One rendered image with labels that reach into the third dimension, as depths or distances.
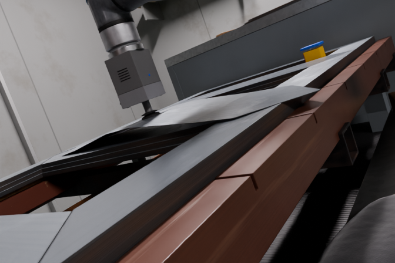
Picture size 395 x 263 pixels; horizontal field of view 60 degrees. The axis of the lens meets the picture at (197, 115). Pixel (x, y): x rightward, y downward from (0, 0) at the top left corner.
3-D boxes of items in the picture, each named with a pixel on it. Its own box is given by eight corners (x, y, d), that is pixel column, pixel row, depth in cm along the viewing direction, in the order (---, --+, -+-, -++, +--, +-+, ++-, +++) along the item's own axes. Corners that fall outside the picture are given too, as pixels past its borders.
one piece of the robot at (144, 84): (110, 47, 77) (136, 114, 78) (86, 49, 68) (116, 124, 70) (146, 31, 73) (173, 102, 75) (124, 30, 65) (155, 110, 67)
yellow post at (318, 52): (321, 109, 110) (303, 53, 108) (325, 105, 114) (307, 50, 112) (337, 105, 107) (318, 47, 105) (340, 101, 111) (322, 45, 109)
